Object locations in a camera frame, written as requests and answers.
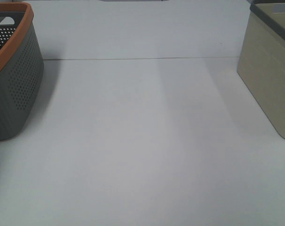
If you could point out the beige basket grey rim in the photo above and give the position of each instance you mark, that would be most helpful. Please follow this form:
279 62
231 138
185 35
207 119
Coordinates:
261 64

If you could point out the grey perforated basket orange rim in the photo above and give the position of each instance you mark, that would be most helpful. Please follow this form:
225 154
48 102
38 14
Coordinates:
21 67

